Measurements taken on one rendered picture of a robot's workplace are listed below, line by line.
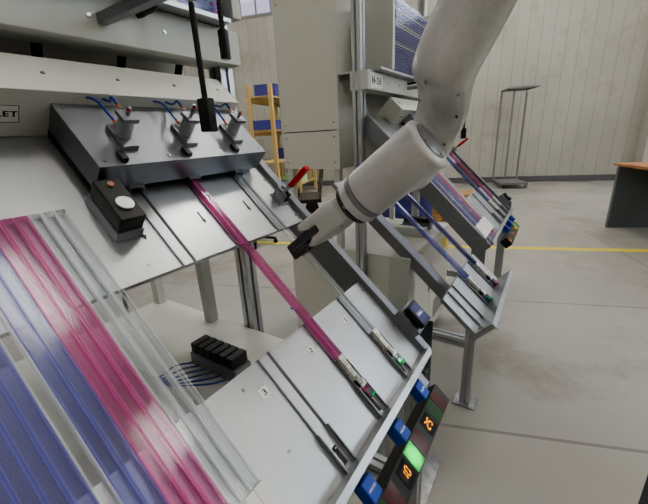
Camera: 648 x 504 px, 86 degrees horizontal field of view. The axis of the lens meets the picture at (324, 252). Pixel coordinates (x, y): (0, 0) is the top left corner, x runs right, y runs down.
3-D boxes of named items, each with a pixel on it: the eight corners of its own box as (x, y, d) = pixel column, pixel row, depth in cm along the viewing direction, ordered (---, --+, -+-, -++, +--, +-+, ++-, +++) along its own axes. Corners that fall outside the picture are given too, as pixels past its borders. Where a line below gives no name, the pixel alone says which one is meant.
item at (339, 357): (371, 394, 56) (376, 391, 56) (367, 400, 55) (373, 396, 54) (190, 177, 65) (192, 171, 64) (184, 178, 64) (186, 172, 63)
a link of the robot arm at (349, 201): (364, 170, 62) (353, 180, 63) (339, 175, 55) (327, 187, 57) (391, 208, 61) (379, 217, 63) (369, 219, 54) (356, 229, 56)
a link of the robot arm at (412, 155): (367, 171, 62) (339, 174, 55) (427, 118, 54) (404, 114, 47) (393, 209, 61) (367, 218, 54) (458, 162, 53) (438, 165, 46)
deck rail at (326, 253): (411, 361, 75) (432, 348, 71) (408, 366, 73) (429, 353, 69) (215, 137, 87) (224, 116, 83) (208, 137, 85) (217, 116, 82)
